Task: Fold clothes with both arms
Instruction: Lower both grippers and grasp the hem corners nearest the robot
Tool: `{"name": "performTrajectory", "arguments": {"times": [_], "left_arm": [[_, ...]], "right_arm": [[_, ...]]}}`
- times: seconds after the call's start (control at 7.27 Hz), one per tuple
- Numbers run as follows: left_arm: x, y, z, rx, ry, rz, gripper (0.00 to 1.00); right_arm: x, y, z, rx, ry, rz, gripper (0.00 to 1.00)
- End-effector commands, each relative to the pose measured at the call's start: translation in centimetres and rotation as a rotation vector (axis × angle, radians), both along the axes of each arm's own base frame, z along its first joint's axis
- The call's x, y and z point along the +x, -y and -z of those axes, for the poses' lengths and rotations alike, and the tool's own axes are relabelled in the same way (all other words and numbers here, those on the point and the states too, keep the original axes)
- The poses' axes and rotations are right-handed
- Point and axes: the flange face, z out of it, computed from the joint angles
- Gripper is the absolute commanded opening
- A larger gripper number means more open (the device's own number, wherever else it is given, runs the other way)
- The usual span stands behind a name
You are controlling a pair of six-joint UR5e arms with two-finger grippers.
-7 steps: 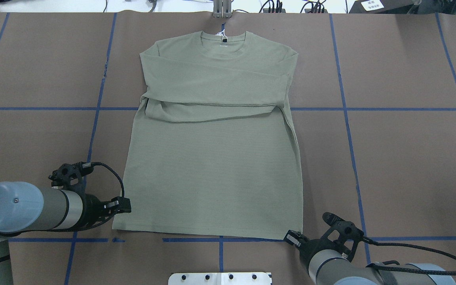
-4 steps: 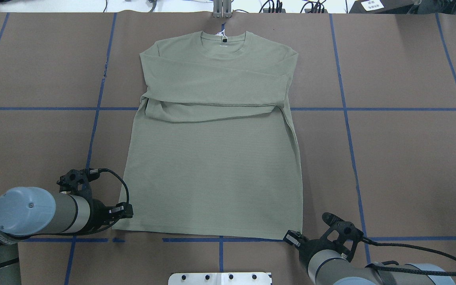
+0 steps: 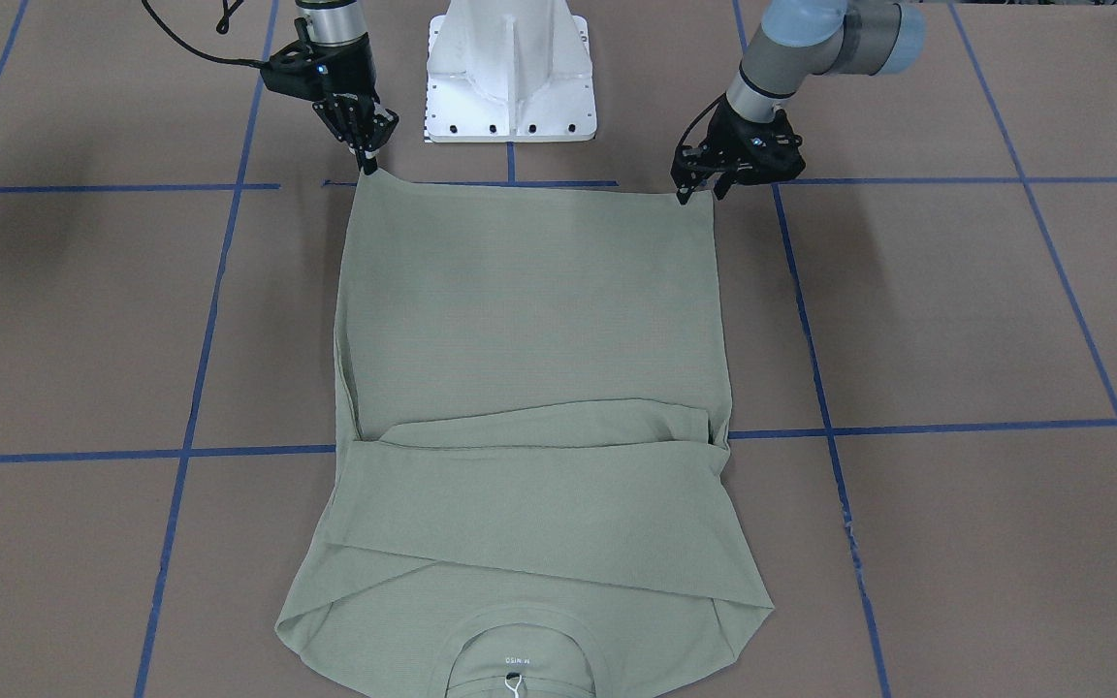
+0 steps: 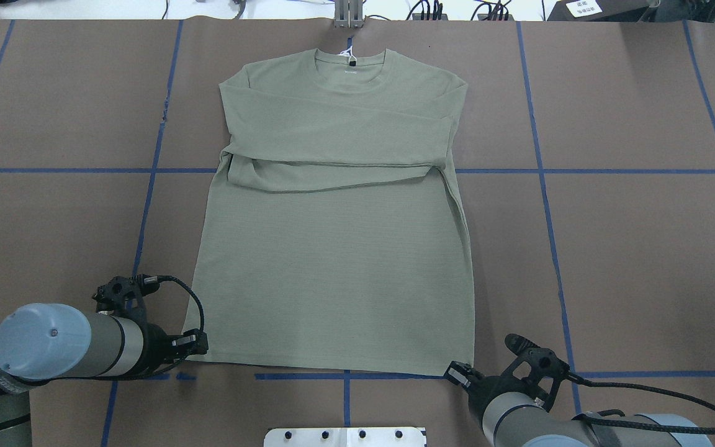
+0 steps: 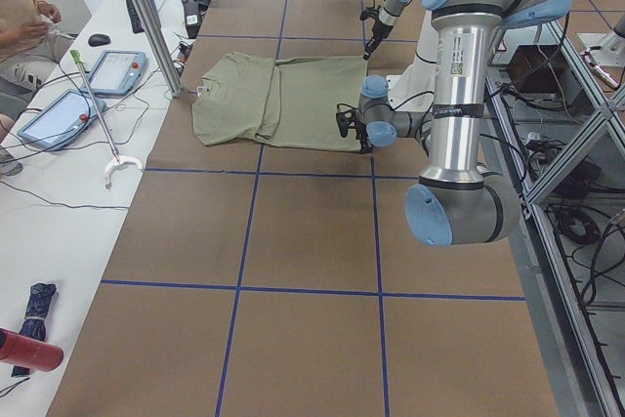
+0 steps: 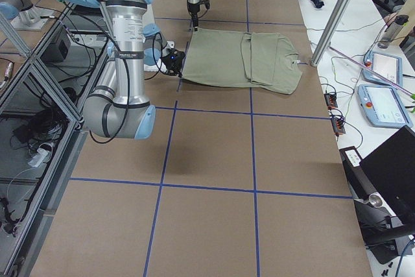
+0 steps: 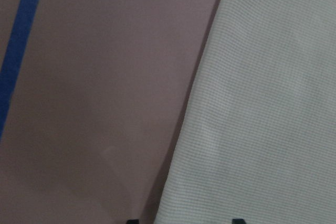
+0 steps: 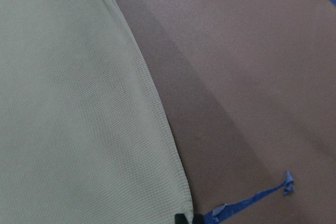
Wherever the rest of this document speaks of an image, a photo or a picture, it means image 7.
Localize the olive green long-sleeve shirt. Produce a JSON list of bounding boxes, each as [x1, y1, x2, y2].
[[155, 0, 335, 223]]

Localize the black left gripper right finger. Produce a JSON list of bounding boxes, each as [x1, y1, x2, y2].
[[232, 218, 245, 224]]

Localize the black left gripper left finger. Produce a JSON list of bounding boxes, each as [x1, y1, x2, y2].
[[126, 219, 139, 224]]

